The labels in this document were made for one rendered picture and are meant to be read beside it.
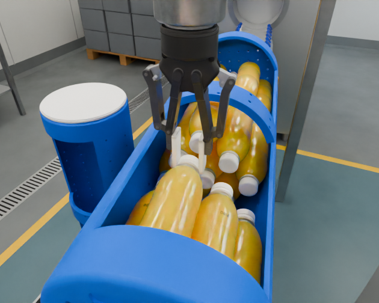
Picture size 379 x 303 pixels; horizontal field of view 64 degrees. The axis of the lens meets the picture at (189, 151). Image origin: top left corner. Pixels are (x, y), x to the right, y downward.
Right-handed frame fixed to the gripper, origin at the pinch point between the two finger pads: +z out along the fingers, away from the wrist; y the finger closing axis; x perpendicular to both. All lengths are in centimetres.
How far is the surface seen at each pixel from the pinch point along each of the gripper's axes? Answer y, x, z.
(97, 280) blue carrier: 2.9, 25.8, -2.4
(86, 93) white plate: 48, -45, 16
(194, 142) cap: 0.8, -6.9, 3.0
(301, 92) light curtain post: -32, -116, 39
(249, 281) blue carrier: -11.7, 20.1, 1.1
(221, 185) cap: -5.8, 0.7, 5.7
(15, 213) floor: 132, -64, 120
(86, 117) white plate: 40, -30, 16
